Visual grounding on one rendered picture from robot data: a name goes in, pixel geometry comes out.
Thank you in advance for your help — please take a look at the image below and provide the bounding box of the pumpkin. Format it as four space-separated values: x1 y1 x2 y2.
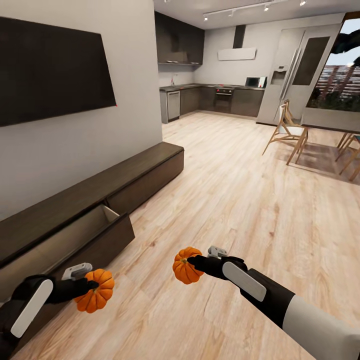
172 246 205 285
74 268 115 314

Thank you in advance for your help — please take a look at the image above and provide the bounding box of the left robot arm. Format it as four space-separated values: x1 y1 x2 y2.
0 263 99 360

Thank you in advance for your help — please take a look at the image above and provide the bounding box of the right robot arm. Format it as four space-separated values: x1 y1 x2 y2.
187 245 360 360

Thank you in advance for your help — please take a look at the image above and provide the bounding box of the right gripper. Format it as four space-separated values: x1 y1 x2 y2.
187 255 216 276

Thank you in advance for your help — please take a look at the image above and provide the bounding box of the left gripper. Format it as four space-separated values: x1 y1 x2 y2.
56 277 99 304

